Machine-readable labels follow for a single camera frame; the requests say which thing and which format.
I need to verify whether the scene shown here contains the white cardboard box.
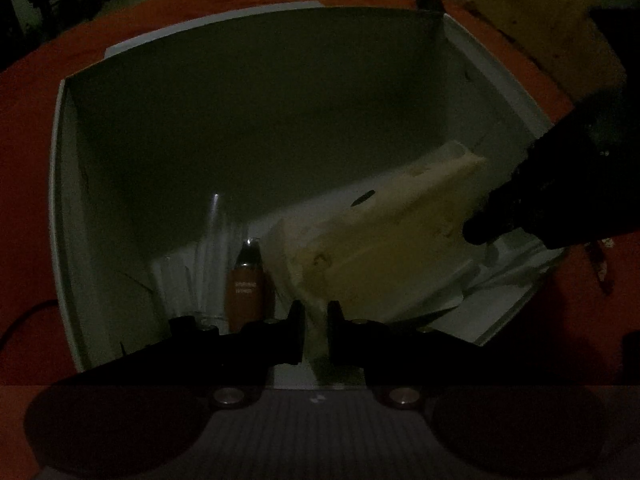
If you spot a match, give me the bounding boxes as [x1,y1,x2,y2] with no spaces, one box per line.
[47,0,572,376]

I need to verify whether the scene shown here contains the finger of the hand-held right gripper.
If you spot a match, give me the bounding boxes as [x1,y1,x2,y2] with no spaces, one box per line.
[462,145,556,248]

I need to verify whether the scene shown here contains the small patterned object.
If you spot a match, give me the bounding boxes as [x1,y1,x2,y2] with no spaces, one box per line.
[588,239,617,295]

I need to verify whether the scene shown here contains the cream foam block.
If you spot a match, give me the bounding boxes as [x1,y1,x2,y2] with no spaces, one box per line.
[262,139,489,362]

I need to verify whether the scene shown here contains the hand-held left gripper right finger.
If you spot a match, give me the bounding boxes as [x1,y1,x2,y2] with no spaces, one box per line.
[326,300,601,408]

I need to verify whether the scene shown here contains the brown small bottle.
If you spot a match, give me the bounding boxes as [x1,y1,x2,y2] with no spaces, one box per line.
[225,237,276,334]

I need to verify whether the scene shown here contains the orange tablecloth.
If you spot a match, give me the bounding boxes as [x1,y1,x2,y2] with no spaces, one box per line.
[0,0,640,391]

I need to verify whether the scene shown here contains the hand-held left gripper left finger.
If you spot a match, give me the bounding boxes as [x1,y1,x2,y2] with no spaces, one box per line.
[50,300,307,408]

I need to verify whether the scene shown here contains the black cable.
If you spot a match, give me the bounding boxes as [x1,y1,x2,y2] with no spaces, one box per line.
[0,299,59,348]

